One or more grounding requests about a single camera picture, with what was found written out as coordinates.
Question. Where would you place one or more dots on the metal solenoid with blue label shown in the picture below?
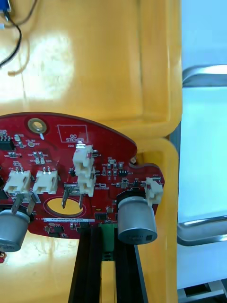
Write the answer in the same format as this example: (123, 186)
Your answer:
(5, 6)

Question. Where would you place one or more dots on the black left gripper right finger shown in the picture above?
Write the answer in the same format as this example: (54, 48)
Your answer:
(125, 272)

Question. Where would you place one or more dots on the steel tray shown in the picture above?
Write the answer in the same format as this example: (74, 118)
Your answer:
(201, 234)

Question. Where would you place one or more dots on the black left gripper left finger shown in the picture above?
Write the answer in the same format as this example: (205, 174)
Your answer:
(91, 267)

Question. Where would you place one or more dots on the yellow-orange plastic bin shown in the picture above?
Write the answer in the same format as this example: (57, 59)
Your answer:
(163, 260)
(94, 59)

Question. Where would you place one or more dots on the white sheet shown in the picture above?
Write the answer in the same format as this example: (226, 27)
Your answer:
(208, 154)

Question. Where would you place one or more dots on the round red circuit board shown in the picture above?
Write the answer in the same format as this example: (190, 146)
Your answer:
(99, 146)

